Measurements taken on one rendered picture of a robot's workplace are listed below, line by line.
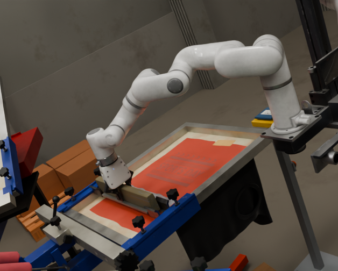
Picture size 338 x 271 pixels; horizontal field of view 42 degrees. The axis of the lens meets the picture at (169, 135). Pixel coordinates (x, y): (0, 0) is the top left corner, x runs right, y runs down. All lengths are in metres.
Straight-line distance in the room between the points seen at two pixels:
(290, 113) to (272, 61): 0.22
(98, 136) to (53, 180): 2.85
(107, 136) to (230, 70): 0.53
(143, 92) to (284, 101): 0.45
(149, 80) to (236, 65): 0.28
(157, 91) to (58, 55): 3.71
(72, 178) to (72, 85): 1.38
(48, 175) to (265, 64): 3.36
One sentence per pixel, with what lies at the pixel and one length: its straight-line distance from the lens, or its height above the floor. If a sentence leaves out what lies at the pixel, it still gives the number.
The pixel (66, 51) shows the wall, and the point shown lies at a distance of 5.10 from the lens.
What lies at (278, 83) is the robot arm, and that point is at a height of 1.31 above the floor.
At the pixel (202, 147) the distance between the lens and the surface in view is 2.02.
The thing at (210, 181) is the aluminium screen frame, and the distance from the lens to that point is 1.65.
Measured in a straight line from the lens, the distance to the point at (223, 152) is 1.90.
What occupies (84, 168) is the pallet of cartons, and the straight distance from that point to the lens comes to 4.13.
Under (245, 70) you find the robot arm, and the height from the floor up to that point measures 1.40.
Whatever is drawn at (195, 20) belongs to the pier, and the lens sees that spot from 5.69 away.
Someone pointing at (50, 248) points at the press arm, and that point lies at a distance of 1.65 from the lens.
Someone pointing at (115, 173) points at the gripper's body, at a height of 1.13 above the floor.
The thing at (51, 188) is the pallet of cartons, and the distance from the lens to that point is 4.46.
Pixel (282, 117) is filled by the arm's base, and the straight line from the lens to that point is 1.46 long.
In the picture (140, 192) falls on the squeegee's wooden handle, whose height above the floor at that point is 1.06.
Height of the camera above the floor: 1.79
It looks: 21 degrees down
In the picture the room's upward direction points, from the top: 23 degrees counter-clockwise
